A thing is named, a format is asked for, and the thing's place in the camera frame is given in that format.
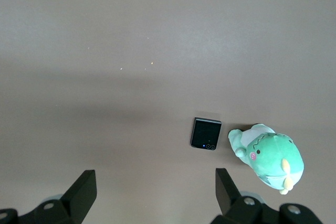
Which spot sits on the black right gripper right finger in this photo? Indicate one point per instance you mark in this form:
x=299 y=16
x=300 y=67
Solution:
x=231 y=200

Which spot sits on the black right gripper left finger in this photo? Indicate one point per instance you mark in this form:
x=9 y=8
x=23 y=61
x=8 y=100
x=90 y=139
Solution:
x=78 y=197

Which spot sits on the black flip phone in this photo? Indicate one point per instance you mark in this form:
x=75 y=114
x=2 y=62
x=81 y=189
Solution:
x=206 y=134

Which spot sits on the green plush dinosaur toy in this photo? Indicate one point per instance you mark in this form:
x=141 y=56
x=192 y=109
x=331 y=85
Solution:
x=273 y=155

